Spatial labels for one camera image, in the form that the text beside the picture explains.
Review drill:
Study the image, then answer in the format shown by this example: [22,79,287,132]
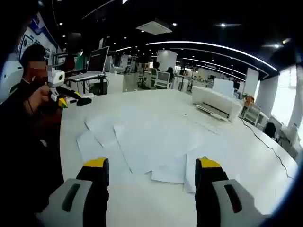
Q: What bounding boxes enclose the long ceiling light strip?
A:
[145,41,278,71]

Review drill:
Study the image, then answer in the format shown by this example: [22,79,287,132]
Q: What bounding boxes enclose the person's left hand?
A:
[32,85,52,112]

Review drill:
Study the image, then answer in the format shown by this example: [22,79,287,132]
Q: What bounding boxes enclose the white printer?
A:
[191,85,243,123]

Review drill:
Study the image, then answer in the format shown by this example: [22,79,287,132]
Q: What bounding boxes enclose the white office chair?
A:
[153,70,170,89]

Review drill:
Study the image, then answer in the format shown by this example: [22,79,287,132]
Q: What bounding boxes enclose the green panel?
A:
[75,51,89,70]

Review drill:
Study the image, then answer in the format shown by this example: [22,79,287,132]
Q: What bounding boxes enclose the small white laptop desk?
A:
[66,74,107,95]

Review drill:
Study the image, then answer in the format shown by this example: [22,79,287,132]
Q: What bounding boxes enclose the blue white wall poster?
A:
[18,13,59,60]

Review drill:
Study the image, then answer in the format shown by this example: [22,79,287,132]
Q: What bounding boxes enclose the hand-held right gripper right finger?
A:
[195,156,263,227]

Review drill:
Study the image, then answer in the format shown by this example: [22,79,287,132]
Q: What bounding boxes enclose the black printer cable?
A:
[238,117,294,178]

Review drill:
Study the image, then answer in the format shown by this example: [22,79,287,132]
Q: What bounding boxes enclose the ceiling air conditioner vent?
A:
[136,20,173,35]

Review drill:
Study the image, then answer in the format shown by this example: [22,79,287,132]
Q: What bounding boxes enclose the white wire cart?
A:
[242,101,262,126]

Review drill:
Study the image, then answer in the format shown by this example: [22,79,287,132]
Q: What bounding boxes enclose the operator in black clothes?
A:
[0,78,64,213]

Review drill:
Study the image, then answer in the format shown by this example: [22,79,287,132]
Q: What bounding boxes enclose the white printing papers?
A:
[75,104,240,193]

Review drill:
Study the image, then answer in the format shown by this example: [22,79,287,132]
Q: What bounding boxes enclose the black office chair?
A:
[264,122,276,139]

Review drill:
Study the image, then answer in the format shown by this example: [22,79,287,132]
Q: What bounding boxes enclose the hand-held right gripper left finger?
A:
[35,157,110,227]

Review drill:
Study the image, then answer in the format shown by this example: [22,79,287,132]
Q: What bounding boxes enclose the white grey chest device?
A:
[1,60,23,95]

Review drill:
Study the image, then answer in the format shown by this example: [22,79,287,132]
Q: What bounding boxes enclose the silver laptop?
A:
[66,46,110,82]

